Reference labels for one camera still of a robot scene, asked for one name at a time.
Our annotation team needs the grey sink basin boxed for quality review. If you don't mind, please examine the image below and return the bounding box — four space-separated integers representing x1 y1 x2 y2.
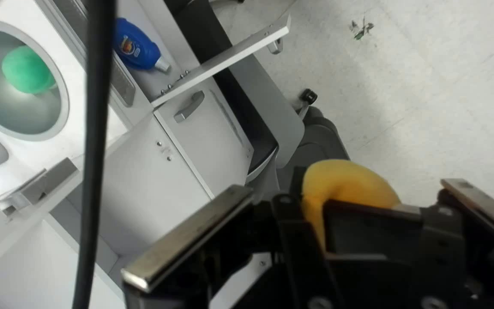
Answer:
0 19 73 142

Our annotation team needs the white door with grey handle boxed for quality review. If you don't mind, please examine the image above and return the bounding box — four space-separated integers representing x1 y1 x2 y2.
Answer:
153 84 256 201

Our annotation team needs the green plush ball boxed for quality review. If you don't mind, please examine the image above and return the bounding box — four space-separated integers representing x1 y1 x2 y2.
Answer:
0 45 59 96

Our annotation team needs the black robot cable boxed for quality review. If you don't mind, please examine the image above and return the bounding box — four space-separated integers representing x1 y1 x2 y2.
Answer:
73 0 119 309

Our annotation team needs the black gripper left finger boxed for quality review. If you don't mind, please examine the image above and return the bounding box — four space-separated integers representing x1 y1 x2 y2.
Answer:
121 184 258 293

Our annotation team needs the blue bottle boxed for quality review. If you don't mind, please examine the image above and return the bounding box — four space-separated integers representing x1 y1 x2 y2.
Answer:
112 15 174 74

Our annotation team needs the white toy kitchen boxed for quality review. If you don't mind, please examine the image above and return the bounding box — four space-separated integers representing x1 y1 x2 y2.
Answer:
0 0 296 309

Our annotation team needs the yellow plush ball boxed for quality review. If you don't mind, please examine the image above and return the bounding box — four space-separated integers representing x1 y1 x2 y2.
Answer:
301 158 404 247

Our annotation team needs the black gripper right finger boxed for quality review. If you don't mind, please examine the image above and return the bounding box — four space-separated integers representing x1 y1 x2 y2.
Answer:
440 177 494 244

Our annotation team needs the white small cabinet door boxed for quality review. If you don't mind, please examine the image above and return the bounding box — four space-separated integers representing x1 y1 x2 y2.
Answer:
148 14 294 110

